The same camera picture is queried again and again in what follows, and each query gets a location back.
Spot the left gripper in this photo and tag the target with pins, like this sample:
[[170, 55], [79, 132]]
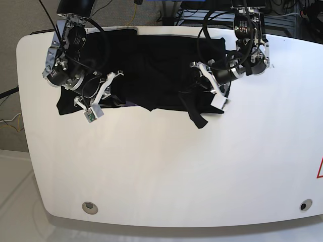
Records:
[[221, 79]]

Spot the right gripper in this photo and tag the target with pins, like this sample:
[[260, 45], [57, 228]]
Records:
[[85, 79]]

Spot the black T-shirt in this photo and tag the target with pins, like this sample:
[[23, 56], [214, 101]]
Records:
[[156, 72]]

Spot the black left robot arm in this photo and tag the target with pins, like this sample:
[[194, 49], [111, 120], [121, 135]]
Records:
[[249, 29]]

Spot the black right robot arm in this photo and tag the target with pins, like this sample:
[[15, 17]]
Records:
[[70, 33]]

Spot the left table grommet hole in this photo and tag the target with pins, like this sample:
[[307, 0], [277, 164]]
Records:
[[90, 208]]

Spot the table grommet hole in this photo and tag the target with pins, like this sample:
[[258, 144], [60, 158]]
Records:
[[306, 204], [90, 208]]

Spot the red tape rectangle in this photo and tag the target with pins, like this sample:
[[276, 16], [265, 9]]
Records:
[[320, 171]]

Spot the right table grommet hole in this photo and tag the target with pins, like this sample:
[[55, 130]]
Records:
[[306, 204]]

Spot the aluminium frame rail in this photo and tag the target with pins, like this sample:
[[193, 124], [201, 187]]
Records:
[[287, 26]]

